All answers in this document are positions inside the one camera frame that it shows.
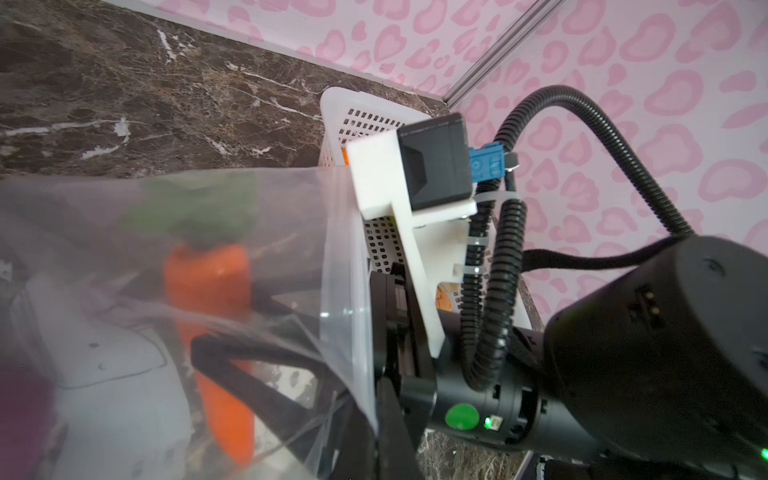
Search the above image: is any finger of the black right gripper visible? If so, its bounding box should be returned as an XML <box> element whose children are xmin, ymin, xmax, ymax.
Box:
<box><xmin>190</xmin><ymin>334</ymin><xmax>352</xmax><ymax>462</ymax></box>

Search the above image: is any white perforated plastic basket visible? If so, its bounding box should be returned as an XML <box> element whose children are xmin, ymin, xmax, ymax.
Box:
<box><xmin>316</xmin><ymin>86</ymin><xmax>535</xmax><ymax>331</ymax></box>

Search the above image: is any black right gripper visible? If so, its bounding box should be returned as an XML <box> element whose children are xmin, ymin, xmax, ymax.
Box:
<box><xmin>370</xmin><ymin>265</ymin><xmax>552</xmax><ymax>447</ymax></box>

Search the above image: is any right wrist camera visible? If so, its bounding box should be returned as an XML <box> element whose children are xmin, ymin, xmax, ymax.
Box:
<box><xmin>345</xmin><ymin>114</ymin><xmax>517</xmax><ymax>357</ymax></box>

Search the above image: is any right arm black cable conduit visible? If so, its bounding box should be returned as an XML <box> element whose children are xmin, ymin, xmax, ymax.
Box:
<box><xmin>460</xmin><ymin>85</ymin><xmax>697</xmax><ymax>392</ymax></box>

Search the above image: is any purple toy onion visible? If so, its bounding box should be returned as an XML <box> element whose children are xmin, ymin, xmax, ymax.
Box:
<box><xmin>1</xmin><ymin>364</ymin><xmax>54</xmax><ymax>479</ymax></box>

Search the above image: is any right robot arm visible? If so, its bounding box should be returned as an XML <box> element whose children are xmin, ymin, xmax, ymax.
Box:
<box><xmin>321</xmin><ymin>233</ymin><xmax>767</xmax><ymax>479</ymax></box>

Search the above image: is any aluminium corner post right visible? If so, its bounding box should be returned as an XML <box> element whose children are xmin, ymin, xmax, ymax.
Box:
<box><xmin>442</xmin><ymin>0</ymin><xmax>565</xmax><ymax>108</ymax></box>

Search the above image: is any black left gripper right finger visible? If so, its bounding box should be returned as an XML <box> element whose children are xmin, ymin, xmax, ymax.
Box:
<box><xmin>376</xmin><ymin>377</ymin><xmax>423</xmax><ymax>480</ymax></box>

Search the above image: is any orange toy carrot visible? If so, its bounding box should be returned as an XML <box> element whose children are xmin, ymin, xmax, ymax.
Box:
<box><xmin>122</xmin><ymin>173</ymin><xmax>259</xmax><ymax>466</ymax></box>

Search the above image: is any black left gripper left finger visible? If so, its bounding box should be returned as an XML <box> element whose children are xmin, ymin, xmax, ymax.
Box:
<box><xmin>330</xmin><ymin>407</ymin><xmax>377</xmax><ymax>480</ymax></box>

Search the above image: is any clear zip top bag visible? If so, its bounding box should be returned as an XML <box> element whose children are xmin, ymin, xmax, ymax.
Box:
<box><xmin>1</xmin><ymin>167</ymin><xmax>378</xmax><ymax>479</ymax></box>

